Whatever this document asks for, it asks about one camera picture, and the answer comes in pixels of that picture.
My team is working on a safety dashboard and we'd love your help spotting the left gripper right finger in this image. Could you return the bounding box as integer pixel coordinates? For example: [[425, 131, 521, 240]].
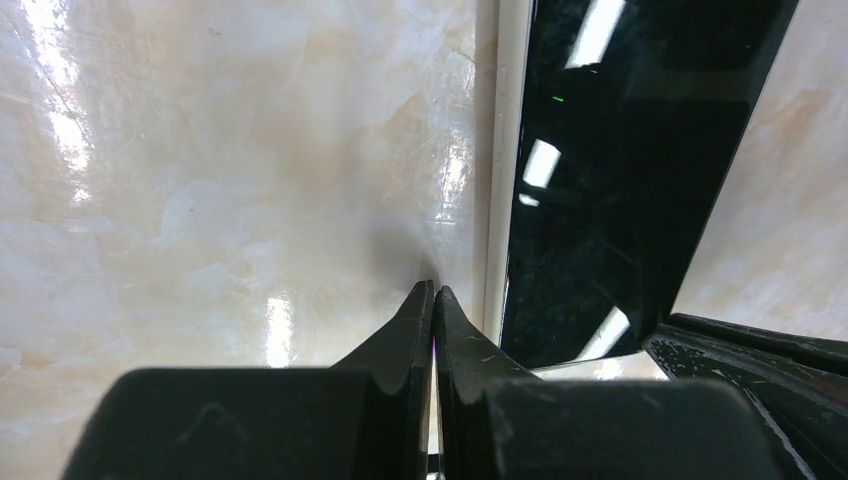
[[433, 287, 782, 479]]

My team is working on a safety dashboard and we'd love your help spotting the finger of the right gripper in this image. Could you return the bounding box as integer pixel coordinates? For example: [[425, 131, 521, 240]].
[[643, 314, 847, 479]]

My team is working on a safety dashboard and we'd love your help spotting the black phone white edge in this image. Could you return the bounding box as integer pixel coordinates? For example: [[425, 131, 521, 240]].
[[500, 1, 797, 369]]

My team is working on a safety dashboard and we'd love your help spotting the frosted clear phone case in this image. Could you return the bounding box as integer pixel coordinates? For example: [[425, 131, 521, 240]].
[[483, 1, 536, 345]]

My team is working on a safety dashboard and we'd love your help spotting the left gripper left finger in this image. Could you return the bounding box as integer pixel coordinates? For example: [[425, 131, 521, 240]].
[[63, 281, 435, 479]]

